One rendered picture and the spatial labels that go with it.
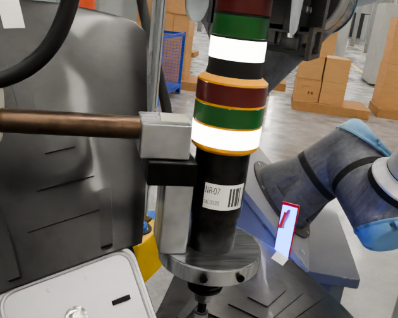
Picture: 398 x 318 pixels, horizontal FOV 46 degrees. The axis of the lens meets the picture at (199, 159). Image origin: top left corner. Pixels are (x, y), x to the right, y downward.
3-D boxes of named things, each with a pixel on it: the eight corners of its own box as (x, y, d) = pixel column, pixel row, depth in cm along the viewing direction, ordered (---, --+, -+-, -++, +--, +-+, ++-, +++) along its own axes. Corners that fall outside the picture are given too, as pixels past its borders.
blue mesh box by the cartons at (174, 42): (99, 97, 672) (102, 27, 641) (130, 85, 789) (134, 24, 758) (157, 106, 657) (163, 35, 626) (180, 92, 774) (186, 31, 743)
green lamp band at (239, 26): (218, 36, 26) (222, 12, 25) (205, 31, 29) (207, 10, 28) (275, 41, 27) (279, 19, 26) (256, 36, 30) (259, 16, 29)
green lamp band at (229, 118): (201, 127, 27) (203, 106, 26) (187, 110, 31) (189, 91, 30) (271, 132, 28) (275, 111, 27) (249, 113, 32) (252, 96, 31)
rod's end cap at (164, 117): (158, 117, 27) (192, 118, 28) (154, 108, 29) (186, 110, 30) (155, 149, 28) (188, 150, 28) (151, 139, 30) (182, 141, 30)
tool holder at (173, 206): (132, 290, 28) (146, 133, 25) (125, 233, 34) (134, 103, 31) (273, 286, 30) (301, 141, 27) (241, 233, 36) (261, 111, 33)
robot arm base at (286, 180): (258, 158, 104) (295, 132, 100) (299, 203, 108) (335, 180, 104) (260, 192, 90) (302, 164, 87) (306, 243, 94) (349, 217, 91)
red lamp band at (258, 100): (203, 105, 26) (206, 84, 26) (189, 90, 30) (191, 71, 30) (275, 110, 27) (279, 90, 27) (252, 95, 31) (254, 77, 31)
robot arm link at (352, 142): (322, 164, 103) (376, 129, 99) (349, 212, 94) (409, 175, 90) (295, 139, 96) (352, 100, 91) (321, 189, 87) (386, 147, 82)
